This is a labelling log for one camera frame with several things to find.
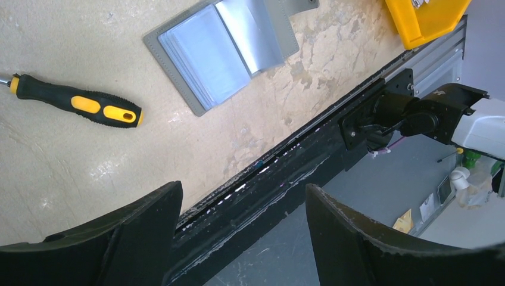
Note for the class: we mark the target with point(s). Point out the black yellow handled screwdriver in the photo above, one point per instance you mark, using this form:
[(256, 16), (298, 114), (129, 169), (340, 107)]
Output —
[(98, 107)]

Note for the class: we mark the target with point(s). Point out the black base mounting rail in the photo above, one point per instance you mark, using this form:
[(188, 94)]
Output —
[(232, 218)]

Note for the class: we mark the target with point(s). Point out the grey leather card holder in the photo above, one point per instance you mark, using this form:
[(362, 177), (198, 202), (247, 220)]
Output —
[(214, 48)]

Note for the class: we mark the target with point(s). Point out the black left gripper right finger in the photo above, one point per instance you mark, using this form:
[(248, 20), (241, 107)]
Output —
[(352, 249)]

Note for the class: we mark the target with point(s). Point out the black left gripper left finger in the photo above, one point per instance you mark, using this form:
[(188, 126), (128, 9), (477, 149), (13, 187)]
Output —
[(129, 246)]

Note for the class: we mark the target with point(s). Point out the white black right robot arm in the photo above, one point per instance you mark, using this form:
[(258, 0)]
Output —
[(453, 114)]

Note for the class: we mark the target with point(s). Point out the aluminium frame profile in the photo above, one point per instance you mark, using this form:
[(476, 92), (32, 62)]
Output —
[(433, 64)]

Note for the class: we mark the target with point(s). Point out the yellow plastic bin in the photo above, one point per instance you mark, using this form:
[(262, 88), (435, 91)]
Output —
[(419, 22)]

